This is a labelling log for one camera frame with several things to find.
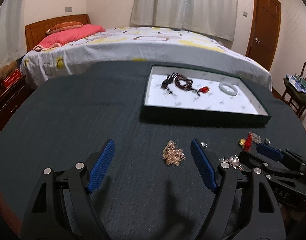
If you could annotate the wooden nightstand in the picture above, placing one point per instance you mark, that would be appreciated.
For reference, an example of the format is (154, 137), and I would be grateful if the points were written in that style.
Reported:
(12, 98)

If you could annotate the brown wooden door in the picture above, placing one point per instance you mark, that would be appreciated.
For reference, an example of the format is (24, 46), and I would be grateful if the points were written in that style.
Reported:
(264, 32)

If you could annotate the small red knot charm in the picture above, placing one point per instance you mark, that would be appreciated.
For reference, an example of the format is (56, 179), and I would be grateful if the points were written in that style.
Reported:
(204, 90)

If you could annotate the pink pillow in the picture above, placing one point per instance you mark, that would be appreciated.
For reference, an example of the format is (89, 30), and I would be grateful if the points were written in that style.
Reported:
(61, 38)

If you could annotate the large pearl flower brooch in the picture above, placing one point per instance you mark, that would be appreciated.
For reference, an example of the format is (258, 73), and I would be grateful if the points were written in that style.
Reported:
(232, 161)

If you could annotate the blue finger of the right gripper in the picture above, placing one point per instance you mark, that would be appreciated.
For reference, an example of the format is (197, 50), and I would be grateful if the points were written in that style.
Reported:
(269, 152)

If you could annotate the dark bead cord pendant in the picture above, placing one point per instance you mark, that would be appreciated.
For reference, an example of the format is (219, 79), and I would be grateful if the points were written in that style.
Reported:
(172, 78)

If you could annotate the white curtain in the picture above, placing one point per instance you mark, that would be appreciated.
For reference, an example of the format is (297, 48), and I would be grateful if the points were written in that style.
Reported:
(216, 18)

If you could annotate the gold rhinestone flower brooch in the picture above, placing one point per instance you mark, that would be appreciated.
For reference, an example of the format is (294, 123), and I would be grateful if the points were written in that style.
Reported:
(172, 155)

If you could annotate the white jade bangle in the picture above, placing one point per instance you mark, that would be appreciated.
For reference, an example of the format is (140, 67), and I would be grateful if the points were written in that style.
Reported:
(228, 88)

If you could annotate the red gift box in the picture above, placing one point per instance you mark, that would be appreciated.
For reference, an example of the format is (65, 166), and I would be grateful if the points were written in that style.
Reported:
(12, 78)

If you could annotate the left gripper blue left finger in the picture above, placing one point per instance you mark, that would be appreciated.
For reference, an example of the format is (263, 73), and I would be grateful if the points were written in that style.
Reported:
(98, 164)

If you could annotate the bed with patterned sheet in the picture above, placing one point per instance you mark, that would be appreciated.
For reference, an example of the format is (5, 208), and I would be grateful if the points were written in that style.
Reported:
(152, 44)

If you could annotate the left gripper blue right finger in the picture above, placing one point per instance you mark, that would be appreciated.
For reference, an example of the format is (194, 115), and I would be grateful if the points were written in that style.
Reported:
(207, 163)

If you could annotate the silver crystal leaf brooch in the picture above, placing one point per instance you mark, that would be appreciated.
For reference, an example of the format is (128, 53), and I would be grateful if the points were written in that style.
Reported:
(255, 138)

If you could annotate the small silver crystal earring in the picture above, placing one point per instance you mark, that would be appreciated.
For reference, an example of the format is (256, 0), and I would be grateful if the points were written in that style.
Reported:
(267, 141)

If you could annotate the clothes pile on chair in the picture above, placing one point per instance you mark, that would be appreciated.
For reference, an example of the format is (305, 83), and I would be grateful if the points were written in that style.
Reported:
(297, 86)

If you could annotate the wooden chair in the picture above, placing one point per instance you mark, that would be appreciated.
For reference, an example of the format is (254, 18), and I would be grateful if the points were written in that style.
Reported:
(291, 100)

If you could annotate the red cord gold charm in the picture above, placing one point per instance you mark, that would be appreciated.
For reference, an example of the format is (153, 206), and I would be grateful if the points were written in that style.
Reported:
(246, 143)

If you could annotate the brown plush toy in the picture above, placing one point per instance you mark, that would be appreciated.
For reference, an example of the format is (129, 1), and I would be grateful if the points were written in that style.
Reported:
(7, 70)

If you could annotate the grey wall switch plate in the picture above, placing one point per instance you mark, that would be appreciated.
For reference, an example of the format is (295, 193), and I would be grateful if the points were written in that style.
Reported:
(68, 9)

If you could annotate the orange brown pillow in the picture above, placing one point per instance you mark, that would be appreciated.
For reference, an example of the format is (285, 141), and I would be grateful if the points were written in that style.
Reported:
(64, 26)

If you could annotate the green jewelry tray box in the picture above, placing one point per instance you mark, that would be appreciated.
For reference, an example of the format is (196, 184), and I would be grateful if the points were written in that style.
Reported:
(192, 108)

